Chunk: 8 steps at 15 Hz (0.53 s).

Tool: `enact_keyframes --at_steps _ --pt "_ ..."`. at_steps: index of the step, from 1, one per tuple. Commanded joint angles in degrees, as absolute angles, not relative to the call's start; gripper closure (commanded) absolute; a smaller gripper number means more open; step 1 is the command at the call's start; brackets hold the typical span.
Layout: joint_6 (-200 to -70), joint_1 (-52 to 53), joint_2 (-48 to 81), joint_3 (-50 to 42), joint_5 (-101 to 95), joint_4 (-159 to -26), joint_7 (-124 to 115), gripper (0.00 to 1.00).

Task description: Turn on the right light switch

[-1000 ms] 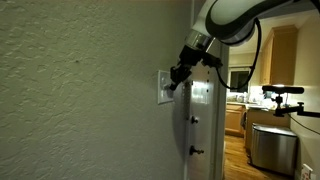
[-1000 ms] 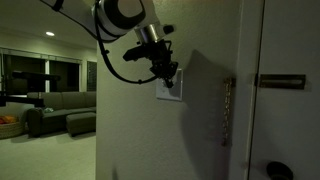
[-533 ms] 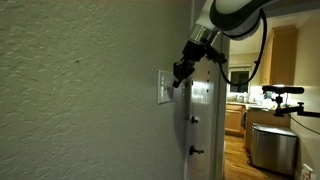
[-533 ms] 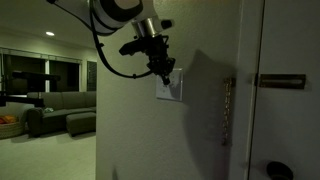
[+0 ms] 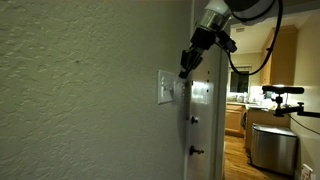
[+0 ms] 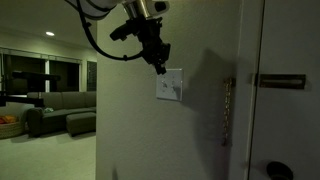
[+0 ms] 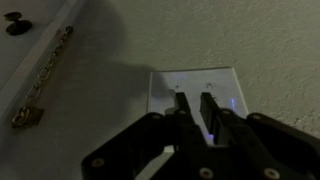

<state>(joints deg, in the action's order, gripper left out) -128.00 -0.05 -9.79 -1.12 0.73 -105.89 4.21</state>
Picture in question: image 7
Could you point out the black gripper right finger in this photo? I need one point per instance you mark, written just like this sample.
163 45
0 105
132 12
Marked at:
266 146

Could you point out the white double switch plate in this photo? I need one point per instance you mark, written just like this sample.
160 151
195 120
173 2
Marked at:
193 80

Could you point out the white light switch toggle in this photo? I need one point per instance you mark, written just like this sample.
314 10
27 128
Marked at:
176 87
209 85

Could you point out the white door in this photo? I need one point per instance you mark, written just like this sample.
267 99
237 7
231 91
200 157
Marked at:
13 53

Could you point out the round door knob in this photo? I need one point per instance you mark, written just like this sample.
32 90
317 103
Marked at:
18 26

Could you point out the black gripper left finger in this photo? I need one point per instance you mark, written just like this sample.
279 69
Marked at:
133 146

